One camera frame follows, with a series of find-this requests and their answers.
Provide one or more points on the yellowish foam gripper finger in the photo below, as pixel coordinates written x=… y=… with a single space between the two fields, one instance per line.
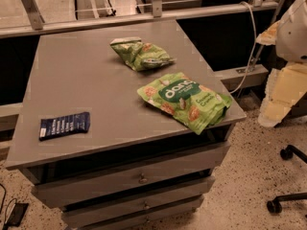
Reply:
x=284 y=89

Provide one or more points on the green jalapeno chip bag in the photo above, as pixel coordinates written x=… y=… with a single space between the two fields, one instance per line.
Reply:
x=140 y=56

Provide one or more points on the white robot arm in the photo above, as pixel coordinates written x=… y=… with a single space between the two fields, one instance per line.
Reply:
x=289 y=34

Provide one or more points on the green coconut crunch snack bag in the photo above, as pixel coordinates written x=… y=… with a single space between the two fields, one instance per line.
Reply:
x=187 y=101

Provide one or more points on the dark blue rxbar wrapper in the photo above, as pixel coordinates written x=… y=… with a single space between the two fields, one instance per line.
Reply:
x=64 y=126

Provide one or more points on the top grey drawer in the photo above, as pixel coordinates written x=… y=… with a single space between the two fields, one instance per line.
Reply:
x=84 y=187

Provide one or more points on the grey drawer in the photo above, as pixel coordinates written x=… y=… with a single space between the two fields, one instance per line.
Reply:
x=160 y=212
x=84 y=187
x=110 y=208

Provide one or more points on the grey drawer cabinet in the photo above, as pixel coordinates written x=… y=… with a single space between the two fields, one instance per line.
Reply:
x=79 y=72

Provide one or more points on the bottom grey drawer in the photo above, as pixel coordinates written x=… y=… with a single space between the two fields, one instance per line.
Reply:
x=160 y=212

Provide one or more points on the middle grey drawer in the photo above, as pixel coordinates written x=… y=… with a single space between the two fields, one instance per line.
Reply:
x=110 y=208

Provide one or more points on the black device on floor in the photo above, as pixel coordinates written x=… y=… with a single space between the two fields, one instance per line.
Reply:
x=16 y=215

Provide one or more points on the grey metal railing frame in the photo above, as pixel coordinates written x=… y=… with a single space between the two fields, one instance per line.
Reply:
x=42 y=17

